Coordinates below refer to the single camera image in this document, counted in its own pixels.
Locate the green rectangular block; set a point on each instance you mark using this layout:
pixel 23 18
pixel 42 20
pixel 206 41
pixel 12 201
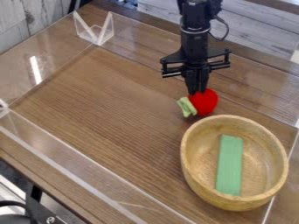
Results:
pixel 230 164

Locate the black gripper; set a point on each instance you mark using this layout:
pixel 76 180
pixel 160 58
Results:
pixel 176 63

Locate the clear acrylic corner bracket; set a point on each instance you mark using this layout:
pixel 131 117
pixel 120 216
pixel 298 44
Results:
pixel 95 34

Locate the red plush strawberry toy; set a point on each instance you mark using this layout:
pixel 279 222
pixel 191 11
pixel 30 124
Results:
pixel 199 104

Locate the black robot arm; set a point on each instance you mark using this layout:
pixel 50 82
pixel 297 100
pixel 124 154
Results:
pixel 198 13

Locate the clear acrylic tray wall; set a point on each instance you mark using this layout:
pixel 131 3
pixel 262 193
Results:
pixel 83 185

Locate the wooden oval bowl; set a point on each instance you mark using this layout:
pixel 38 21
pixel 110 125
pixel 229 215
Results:
pixel 265 161

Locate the black table frame leg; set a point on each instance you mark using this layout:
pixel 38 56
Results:
pixel 42 214

